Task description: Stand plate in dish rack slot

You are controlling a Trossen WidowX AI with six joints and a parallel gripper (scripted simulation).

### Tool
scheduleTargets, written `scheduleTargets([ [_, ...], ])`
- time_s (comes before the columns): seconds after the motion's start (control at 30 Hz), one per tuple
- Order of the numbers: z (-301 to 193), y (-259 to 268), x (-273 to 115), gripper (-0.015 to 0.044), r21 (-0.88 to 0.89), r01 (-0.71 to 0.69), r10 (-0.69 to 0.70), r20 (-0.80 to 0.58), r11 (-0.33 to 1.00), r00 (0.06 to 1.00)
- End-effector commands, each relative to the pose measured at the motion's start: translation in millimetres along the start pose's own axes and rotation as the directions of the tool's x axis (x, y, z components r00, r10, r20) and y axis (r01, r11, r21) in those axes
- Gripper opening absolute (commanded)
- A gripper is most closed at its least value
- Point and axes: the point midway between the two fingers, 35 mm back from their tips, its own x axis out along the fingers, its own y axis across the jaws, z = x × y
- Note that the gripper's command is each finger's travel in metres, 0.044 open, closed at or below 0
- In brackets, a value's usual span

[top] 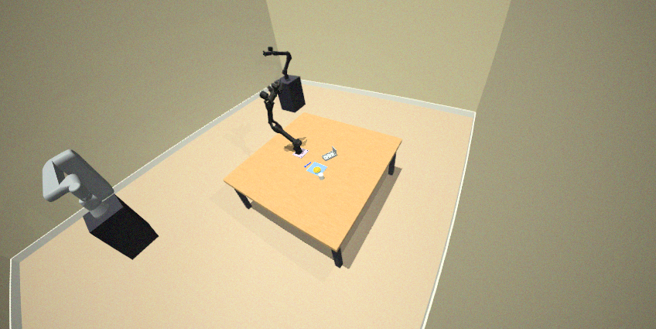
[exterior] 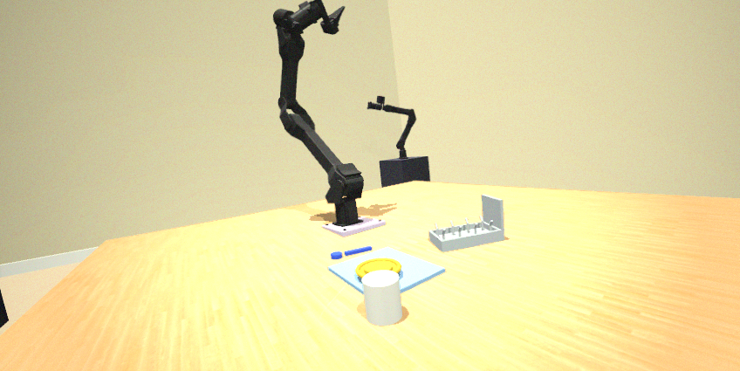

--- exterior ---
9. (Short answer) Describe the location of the yellow round plate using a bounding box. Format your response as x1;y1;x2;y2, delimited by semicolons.
355;258;401;278

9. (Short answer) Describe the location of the light blue flat mat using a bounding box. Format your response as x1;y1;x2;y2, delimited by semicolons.
327;247;446;295

